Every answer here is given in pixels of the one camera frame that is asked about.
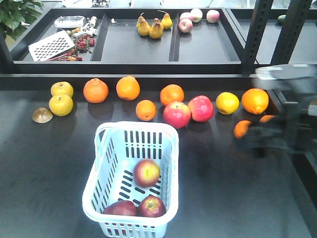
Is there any brown pear cluster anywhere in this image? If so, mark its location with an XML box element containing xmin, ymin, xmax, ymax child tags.
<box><xmin>136</xmin><ymin>10</ymin><xmax>173</xmax><ymax>40</ymax></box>

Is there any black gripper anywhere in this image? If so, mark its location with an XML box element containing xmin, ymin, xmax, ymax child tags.
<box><xmin>242</xmin><ymin>96</ymin><xmax>317</xmax><ymax>153</ymax></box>

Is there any yellow pear apple rear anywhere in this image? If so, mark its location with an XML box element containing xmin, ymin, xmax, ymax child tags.
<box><xmin>51</xmin><ymin>81</ymin><xmax>74</xmax><ymax>98</ymax></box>

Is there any pink red apple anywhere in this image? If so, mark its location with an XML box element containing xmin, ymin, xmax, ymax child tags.
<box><xmin>188</xmin><ymin>95</ymin><xmax>214</xmax><ymax>122</ymax></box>
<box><xmin>163</xmin><ymin>101</ymin><xmax>191</xmax><ymax>129</ymax></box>

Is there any small orange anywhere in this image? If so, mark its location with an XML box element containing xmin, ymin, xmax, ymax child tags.
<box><xmin>234</xmin><ymin>120</ymin><xmax>252</xmax><ymax>139</ymax></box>
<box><xmin>136</xmin><ymin>100</ymin><xmax>157</xmax><ymax>121</ymax></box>
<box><xmin>259</xmin><ymin>115</ymin><xmax>275</xmax><ymax>123</ymax></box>

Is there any white perforated grater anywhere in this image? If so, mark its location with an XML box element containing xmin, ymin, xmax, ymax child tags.
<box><xmin>28</xmin><ymin>31</ymin><xmax>75</xmax><ymax>61</ymax></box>

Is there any black wooden produce stand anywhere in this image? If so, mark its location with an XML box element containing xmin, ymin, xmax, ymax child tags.
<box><xmin>0</xmin><ymin>6</ymin><xmax>317</xmax><ymax>238</ymax></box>

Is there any small orange front right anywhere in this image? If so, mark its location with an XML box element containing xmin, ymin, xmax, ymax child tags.
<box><xmin>259</xmin><ymin>115</ymin><xmax>275</xmax><ymax>123</ymax></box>

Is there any large orange back left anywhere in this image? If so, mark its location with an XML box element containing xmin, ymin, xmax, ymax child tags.
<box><xmin>160</xmin><ymin>84</ymin><xmax>185</xmax><ymax>106</ymax></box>

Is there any pink apple cluster back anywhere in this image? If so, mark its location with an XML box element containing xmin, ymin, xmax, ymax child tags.
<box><xmin>178</xmin><ymin>8</ymin><xmax>220</xmax><ymax>33</ymax></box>

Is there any pink red apple right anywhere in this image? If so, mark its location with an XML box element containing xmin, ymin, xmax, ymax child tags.
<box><xmin>188</xmin><ymin>95</ymin><xmax>214</xmax><ymax>122</ymax></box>

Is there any light blue plastic basket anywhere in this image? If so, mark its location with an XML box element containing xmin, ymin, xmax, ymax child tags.
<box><xmin>82</xmin><ymin>121</ymin><xmax>179</xmax><ymax>238</ymax></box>

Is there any large orange near divider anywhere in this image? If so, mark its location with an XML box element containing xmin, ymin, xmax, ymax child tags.
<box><xmin>241</xmin><ymin>88</ymin><xmax>269</xmax><ymax>115</ymax></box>

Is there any yellow pear apple front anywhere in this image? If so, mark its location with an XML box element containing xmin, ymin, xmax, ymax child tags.
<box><xmin>49</xmin><ymin>94</ymin><xmax>74</xmax><ymax>117</ymax></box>

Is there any red strawberries pile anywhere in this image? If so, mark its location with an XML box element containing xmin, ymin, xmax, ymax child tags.
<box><xmin>48</xmin><ymin>34</ymin><xmax>96</xmax><ymax>61</ymax></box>

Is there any dark red apple front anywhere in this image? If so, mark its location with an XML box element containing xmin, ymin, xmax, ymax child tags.
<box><xmin>133</xmin><ymin>159</ymin><xmax>160</xmax><ymax>187</ymax></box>

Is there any small orange front left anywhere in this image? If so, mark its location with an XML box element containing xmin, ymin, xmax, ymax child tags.
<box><xmin>234</xmin><ymin>120</ymin><xmax>252</xmax><ymax>139</ymax></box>

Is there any yellow orange citrus fruit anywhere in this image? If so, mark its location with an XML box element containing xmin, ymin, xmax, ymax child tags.
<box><xmin>215</xmin><ymin>92</ymin><xmax>240</xmax><ymax>115</ymax></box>

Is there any brown half shell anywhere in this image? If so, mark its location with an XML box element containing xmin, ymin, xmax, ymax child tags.
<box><xmin>32</xmin><ymin>107</ymin><xmax>53</xmax><ymax>123</ymax></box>

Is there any yellow pear apple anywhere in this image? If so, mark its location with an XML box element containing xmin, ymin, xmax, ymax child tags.
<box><xmin>51</xmin><ymin>81</ymin><xmax>74</xmax><ymax>98</ymax></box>
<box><xmin>49</xmin><ymin>94</ymin><xmax>74</xmax><ymax>117</ymax></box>

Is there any pink red apple left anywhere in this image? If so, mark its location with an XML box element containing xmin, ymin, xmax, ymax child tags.
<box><xmin>163</xmin><ymin>101</ymin><xmax>191</xmax><ymax>129</ymax></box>

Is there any dark red apple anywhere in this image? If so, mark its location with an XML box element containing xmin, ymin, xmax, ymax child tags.
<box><xmin>102</xmin><ymin>200</ymin><xmax>137</xmax><ymax>216</ymax></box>
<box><xmin>133</xmin><ymin>159</ymin><xmax>160</xmax><ymax>187</ymax></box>
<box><xmin>137</xmin><ymin>195</ymin><xmax>166</xmax><ymax>218</ymax></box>

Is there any orange far left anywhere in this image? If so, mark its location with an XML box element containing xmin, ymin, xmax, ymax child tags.
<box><xmin>83</xmin><ymin>78</ymin><xmax>109</xmax><ymax>104</ymax></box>

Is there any small orange centre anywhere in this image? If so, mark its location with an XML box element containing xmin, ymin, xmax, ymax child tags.
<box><xmin>136</xmin><ymin>100</ymin><xmax>157</xmax><ymax>121</ymax></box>

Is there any green potted plant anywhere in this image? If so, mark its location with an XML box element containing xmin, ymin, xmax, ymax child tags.
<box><xmin>0</xmin><ymin>0</ymin><xmax>44</xmax><ymax>40</ymax></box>

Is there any black metal upright post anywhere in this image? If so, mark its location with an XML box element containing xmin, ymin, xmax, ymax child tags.
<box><xmin>241</xmin><ymin>0</ymin><xmax>317</xmax><ymax>75</ymax></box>

